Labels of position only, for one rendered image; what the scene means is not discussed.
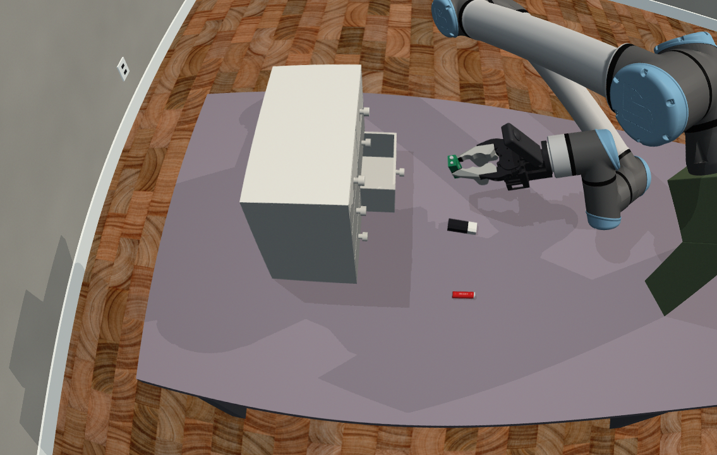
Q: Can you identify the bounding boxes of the white drawer with knob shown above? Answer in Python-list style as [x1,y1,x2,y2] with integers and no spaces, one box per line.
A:
[356,76,370,152]
[349,131,365,229]

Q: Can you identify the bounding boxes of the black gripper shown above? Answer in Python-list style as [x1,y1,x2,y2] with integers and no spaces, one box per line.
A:
[452,138,553,191]

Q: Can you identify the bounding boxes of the green nine-volt battery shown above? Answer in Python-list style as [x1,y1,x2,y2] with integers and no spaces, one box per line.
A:
[448,155,462,172]

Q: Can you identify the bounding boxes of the red aa battery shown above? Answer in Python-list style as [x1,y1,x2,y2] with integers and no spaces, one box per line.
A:
[452,291,476,299]

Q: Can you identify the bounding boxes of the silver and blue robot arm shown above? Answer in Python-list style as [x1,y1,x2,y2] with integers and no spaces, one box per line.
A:
[431,0,717,230]

